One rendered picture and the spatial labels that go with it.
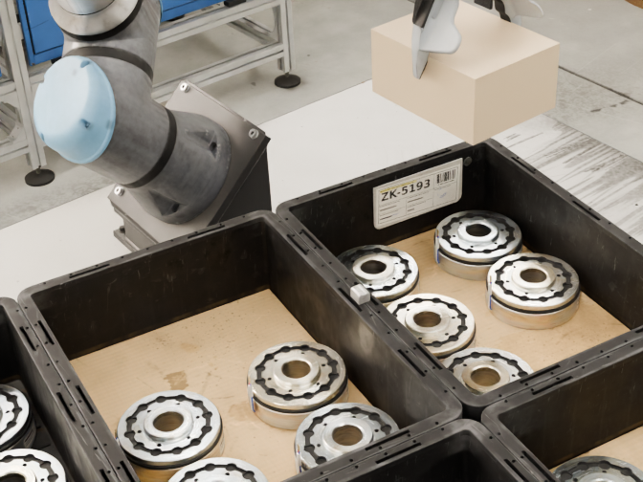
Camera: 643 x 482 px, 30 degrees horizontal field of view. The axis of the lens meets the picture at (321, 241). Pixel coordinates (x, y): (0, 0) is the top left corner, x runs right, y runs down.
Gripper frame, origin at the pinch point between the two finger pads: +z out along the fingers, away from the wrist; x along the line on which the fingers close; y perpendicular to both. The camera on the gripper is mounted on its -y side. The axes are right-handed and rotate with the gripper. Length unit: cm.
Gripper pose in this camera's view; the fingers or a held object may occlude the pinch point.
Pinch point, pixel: (463, 55)
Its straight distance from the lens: 129.7
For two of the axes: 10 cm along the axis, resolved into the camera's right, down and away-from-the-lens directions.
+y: 6.1, 4.3, -6.6
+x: 7.9, -3.8, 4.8
